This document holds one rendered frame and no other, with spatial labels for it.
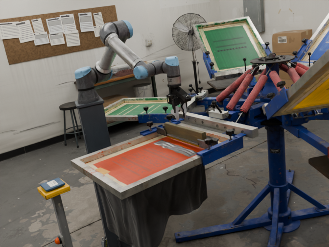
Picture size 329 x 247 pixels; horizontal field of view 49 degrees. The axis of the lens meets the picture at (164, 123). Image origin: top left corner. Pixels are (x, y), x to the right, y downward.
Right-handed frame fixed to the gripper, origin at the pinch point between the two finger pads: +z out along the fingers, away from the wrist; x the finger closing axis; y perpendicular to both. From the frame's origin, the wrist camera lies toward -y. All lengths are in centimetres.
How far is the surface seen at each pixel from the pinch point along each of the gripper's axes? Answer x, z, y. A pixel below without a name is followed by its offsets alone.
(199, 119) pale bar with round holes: -21.2, 8.9, 9.4
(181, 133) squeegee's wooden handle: 1.0, 9.9, 1.0
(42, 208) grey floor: 49, 112, 187
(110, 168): 48, 16, 6
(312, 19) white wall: -414, -13, 176
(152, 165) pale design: 30.9, 16.3, -10.4
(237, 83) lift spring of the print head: -65, -4, 15
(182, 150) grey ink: 8.6, 16.1, -8.0
